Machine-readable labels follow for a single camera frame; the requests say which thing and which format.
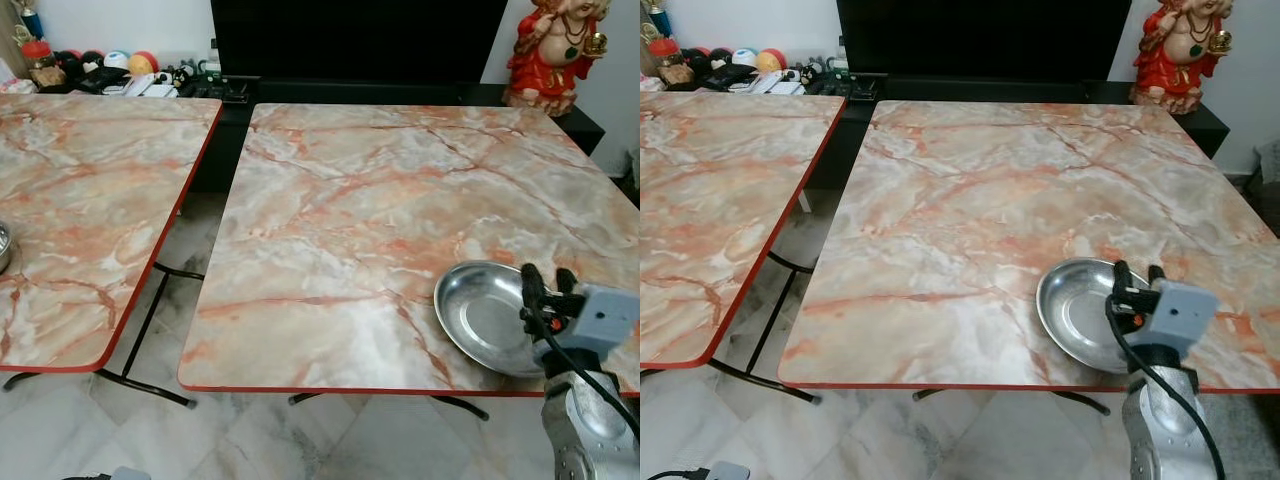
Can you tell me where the marble folding table red edge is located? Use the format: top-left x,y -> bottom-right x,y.
777,99 -> 1280,417
0,93 -> 224,410
177,102 -> 641,422
640,91 -> 847,405

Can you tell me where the red gold deity statue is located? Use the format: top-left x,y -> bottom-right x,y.
1129,0 -> 1235,115
502,0 -> 612,119

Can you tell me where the red lidded jar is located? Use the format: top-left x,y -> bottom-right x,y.
647,37 -> 693,87
21,39 -> 58,88

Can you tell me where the black flat television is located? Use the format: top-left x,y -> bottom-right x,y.
209,0 -> 512,87
835,0 -> 1134,84

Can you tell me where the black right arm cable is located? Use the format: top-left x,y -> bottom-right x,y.
1104,293 -> 1228,480
519,298 -> 641,443

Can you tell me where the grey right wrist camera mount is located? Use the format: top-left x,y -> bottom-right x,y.
568,284 -> 641,363
1148,279 -> 1222,353

